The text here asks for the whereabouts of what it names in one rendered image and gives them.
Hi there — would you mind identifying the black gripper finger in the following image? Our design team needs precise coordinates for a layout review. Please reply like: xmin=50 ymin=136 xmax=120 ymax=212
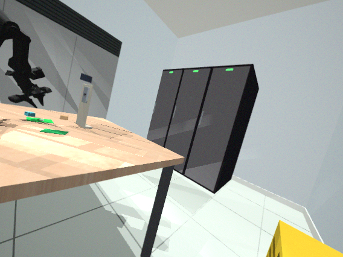
xmin=38 ymin=97 xmax=43 ymax=106
xmin=25 ymin=99 xmax=37 ymax=108

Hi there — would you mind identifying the light blue cube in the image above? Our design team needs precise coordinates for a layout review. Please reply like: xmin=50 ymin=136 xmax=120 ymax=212
xmin=24 ymin=111 xmax=36 ymax=116

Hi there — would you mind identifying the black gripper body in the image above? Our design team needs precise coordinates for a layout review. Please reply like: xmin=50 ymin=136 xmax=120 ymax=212
xmin=8 ymin=82 xmax=52 ymax=103

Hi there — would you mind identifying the small tan block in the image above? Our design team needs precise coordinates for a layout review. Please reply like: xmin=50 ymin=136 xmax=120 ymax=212
xmin=59 ymin=115 xmax=68 ymax=120

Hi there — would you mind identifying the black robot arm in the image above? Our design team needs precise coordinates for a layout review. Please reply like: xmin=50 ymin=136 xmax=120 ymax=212
xmin=0 ymin=9 xmax=47 ymax=98

